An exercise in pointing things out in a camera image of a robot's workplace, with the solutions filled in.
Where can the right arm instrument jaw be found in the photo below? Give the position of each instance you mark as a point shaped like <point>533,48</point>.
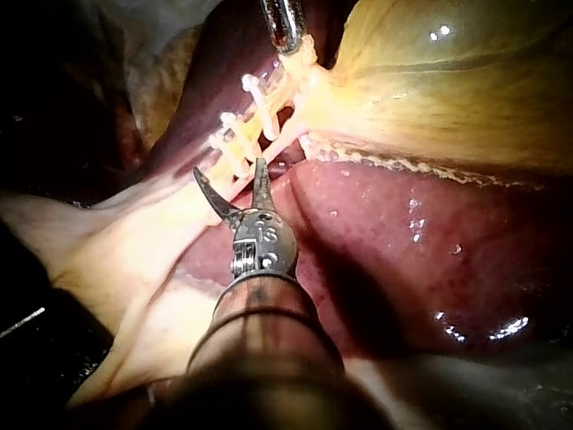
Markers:
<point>262,188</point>
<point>215,197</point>

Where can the right arm instrument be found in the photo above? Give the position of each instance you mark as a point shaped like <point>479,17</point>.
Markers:
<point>268,244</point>

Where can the left arm instrument jaw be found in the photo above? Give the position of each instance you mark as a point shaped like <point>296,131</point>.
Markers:
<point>288,27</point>

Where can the gallbladder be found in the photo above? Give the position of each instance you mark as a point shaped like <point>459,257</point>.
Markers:
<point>438,89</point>

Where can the dark right arm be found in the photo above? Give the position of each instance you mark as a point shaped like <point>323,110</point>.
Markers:
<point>268,349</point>

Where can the thin tube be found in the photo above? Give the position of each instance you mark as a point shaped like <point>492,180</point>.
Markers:
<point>286,141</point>
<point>255,127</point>

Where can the white clip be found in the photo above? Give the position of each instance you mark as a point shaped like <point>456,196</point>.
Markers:
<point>262,112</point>
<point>224,154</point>
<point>237,145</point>

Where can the dark red liver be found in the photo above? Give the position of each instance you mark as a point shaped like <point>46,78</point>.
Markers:
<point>403,251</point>

